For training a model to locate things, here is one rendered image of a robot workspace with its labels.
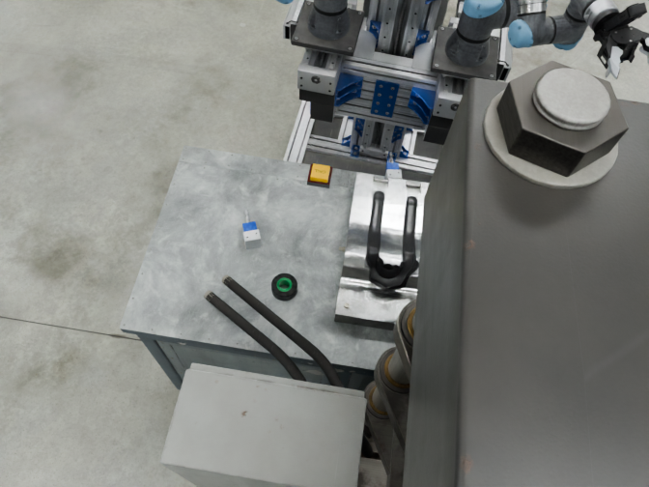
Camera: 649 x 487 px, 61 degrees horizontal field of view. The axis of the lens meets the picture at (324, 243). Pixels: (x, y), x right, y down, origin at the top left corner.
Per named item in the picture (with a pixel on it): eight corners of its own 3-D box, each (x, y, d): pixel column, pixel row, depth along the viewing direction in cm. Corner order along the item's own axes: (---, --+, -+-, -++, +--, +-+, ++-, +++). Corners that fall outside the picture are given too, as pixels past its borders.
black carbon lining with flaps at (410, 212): (372, 193, 181) (376, 176, 173) (420, 200, 180) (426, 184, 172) (359, 287, 164) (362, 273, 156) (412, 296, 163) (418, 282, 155)
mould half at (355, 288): (353, 187, 190) (358, 163, 178) (428, 199, 189) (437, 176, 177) (333, 321, 166) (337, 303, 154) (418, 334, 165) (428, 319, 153)
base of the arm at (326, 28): (312, 8, 199) (313, -17, 190) (353, 15, 198) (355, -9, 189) (303, 35, 191) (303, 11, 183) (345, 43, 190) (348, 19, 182)
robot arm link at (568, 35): (535, 37, 161) (550, 5, 151) (569, 32, 163) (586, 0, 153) (546, 55, 157) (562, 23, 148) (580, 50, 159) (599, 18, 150)
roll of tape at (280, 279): (269, 299, 168) (268, 295, 165) (273, 275, 172) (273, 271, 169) (295, 302, 168) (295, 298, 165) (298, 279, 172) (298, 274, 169)
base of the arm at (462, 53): (447, 33, 196) (454, 10, 187) (489, 41, 195) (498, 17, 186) (442, 62, 188) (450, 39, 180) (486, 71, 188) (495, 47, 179)
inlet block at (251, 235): (239, 215, 182) (238, 207, 177) (253, 213, 183) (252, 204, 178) (246, 249, 176) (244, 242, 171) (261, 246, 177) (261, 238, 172)
